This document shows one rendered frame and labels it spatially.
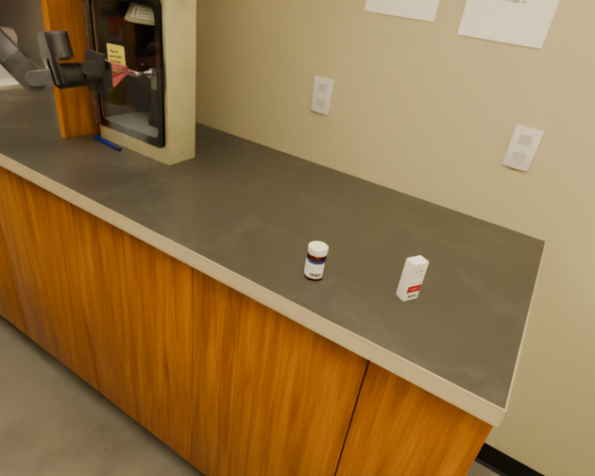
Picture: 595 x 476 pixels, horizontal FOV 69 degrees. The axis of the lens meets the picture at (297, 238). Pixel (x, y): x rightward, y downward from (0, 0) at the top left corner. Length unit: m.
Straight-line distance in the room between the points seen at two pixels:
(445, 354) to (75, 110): 1.31
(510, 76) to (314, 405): 0.96
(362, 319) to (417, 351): 0.11
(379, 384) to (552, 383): 0.88
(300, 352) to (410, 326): 0.24
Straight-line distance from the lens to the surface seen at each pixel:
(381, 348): 0.78
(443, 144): 1.38
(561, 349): 1.58
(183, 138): 1.40
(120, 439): 1.80
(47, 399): 1.98
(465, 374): 0.80
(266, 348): 0.99
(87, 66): 1.27
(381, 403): 0.91
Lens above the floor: 1.46
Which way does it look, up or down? 30 degrees down
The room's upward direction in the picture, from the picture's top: 8 degrees clockwise
